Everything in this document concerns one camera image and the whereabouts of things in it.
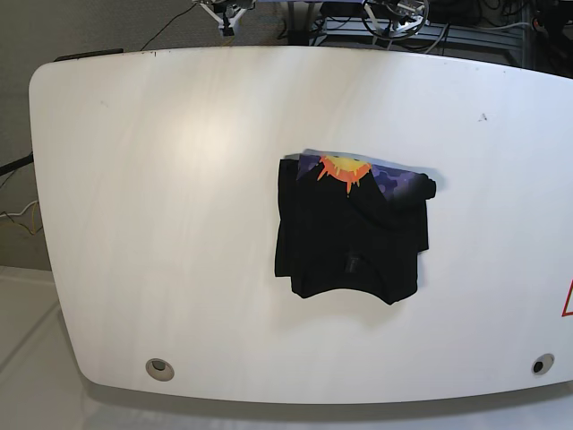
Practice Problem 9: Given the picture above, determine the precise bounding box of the black T-shirt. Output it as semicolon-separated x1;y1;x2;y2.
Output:
274;154;437;305

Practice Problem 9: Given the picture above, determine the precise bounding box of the left table grommet hole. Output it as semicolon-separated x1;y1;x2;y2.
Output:
145;358;175;382

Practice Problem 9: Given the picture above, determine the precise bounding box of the table grommet hole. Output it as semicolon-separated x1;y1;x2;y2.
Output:
531;353;555;375
145;358;175;382

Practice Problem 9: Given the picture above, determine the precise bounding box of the red tape rectangle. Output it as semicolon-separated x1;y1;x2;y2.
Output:
561;282;573;317

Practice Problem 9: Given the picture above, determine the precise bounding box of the right table grommet hole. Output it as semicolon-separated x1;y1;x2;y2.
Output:
531;353;555;375

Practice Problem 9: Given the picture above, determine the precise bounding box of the aluminium frame rail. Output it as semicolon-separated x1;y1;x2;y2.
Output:
311;18;535;70

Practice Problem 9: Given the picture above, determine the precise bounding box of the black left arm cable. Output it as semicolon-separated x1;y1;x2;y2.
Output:
360;0;433;48

